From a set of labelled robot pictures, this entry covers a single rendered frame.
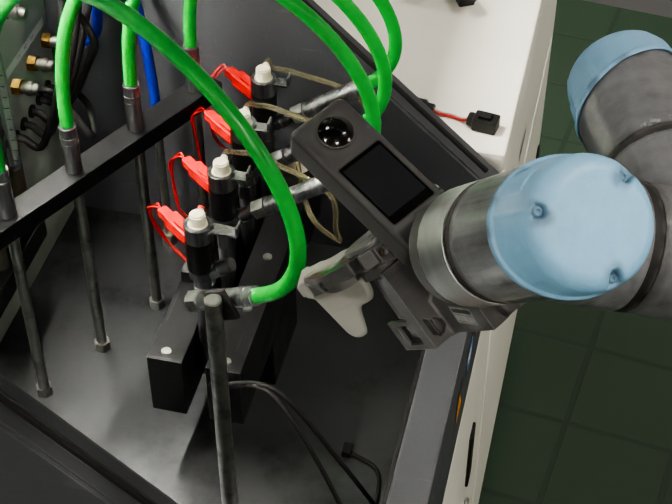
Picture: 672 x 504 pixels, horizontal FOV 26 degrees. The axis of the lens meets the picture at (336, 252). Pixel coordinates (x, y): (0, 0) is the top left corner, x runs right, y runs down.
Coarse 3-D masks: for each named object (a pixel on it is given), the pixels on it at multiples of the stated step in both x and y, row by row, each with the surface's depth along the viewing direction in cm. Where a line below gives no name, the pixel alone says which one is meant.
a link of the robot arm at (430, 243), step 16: (448, 192) 87; (432, 208) 86; (448, 208) 84; (432, 224) 85; (432, 240) 85; (432, 256) 85; (432, 272) 86; (448, 272) 84; (448, 288) 85; (464, 288) 84; (464, 304) 87; (480, 304) 86; (496, 304) 85
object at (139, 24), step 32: (0, 0) 123; (96, 0) 114; (0, 32) 128; (160, 32) 113; (192, 64) 112; (224, 96) 112; (0, 160) 140; (256, 160) 113; (288, 192) 114; (288, 224) 115; (256, 288) 124; (288, 288) 120
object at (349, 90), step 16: (192, 0) 152; (384, 0) 146; (192, 16) 153; (384, 16) 147; (192, 32) 154; (400, 32) 149; (192, 48) 156; (400, 48) 150; (320, 96) 157; (336, 96) 156; (352, 96) 155; (304, 112) 158
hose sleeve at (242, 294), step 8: (216, 288) 129; (224, 288) 128; (232, 288) 127; (240, 288) 126; (248, 288) 125; (200, 296) 130; (232, 296) 126; (240, 296) 125; (248, 296) 125; (200, 304) 130; (240, 304) 126; (248, 304) 125; (256, 304) 125
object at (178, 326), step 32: (256, 192) 168; (256, 256) 158; (288, 256) 160; (192, 288) 155; (192, 320) 151; (224, 320) 151; (256, 320) 151; (288, 320) 166; (160, 352) 148; (192, 352) 151; (256, 352) 152; (160, 384) 150; (192, 384) 153
